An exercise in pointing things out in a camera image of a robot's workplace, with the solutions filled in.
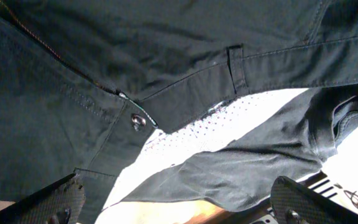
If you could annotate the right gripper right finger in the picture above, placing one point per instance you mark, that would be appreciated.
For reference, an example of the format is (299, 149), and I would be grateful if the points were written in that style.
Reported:
(294, 203)

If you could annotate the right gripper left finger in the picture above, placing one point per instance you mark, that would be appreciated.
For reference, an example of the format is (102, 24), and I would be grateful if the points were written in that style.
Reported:
(59, 203)

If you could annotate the white grey patterned garment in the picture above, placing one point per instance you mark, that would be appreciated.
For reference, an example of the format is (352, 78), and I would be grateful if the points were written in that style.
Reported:
(225, 123)

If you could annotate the black shorts with zipper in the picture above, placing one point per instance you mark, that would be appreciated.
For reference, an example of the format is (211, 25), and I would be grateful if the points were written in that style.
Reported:
(84, 84)

